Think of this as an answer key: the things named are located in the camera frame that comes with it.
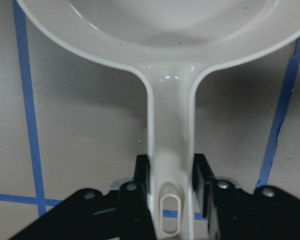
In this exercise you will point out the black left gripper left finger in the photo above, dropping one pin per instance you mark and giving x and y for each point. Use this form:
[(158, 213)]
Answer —
[(89, 215)]

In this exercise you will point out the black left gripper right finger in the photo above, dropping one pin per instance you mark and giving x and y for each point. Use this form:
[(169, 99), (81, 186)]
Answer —
[(269, 213)]

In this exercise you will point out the beige plastic dustpan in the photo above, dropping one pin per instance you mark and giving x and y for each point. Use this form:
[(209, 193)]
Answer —
[(171, 45)]

